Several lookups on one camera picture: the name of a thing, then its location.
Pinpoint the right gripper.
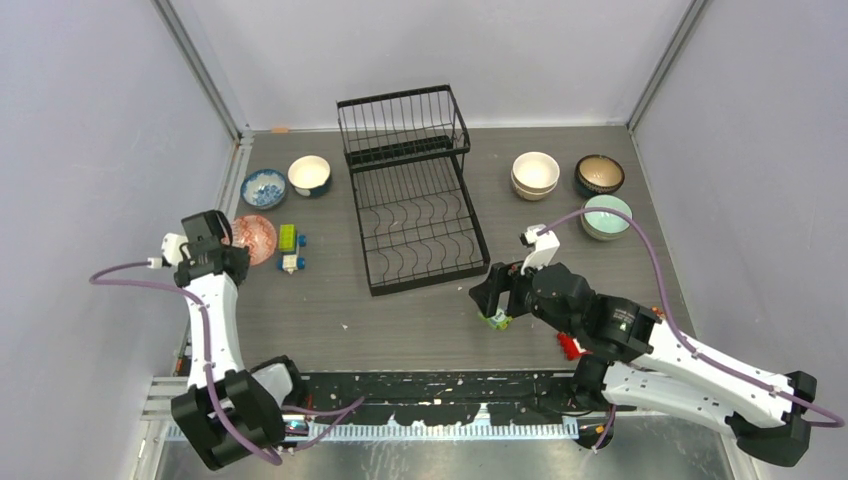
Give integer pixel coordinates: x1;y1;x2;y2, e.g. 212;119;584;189
469;251;579;338

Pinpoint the red patterned bowl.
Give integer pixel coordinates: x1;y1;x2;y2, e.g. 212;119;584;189
231;214;278;267

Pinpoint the blue white patterned bowl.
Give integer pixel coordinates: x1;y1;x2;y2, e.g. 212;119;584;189
240;169;288;210

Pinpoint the dark teal bowl white foot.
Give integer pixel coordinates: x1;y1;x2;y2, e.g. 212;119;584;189
288;155;332;198

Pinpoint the cream bowl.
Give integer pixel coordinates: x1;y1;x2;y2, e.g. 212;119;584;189
513;184;556;202
511;151;561;193

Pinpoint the black wire dish rack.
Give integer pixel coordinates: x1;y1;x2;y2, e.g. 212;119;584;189
336;84;490;296

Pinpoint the mint green bowl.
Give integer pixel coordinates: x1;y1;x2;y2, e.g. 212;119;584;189
581;195;633;241

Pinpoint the brown rimmed bowl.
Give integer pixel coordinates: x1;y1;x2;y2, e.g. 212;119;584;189
574;155;626;195

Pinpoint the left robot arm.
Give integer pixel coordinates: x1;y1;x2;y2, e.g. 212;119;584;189
166;210;307;471

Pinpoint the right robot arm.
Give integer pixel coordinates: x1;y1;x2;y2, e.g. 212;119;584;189
469;262;817;467

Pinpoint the green owl block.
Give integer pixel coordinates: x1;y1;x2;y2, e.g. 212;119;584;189
483;315;513;330

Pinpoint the yellow blue toy block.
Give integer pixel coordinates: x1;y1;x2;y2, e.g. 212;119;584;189
277;224;307;274

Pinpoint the red grid block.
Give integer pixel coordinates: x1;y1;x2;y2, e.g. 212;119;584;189
556;332;589;361

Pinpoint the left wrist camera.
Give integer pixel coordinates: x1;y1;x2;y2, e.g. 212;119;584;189
147;233;188;269

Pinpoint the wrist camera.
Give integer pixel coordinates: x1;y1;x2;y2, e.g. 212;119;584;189
519;224;560;275
147;233;188;269

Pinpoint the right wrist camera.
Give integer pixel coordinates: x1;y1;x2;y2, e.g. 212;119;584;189
519;224;560;275

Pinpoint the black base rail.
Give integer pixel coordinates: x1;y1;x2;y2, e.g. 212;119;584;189
296;370;609;426

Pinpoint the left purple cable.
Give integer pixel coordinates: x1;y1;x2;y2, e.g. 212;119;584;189
89;262;366;466

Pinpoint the purple cable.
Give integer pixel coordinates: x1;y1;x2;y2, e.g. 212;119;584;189
89;262;366;466
536;206;846;430

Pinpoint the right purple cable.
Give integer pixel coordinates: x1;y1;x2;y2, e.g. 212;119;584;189
536;206;846;430

